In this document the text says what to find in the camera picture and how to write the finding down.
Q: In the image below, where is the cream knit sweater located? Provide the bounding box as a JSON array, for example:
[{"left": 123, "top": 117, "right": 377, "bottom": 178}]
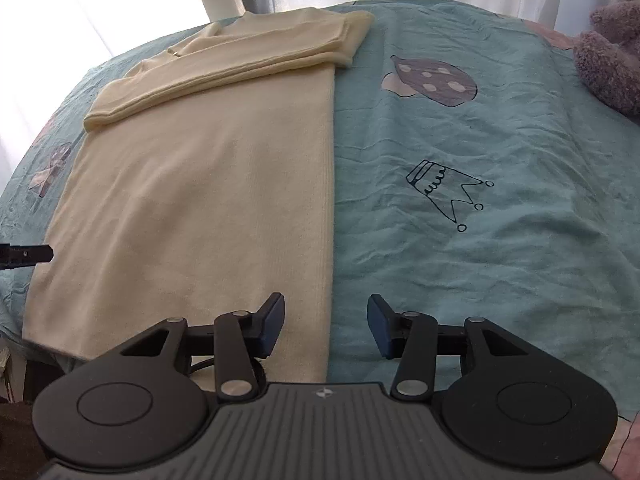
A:
[{"left": 22, "top": 9, "right": 373, "bottom": 382}]

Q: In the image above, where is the purple plush toy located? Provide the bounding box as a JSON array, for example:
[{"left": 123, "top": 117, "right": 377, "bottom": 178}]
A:
[{"left": 573, "top": 1, "right": 640, "bottom": 116}]

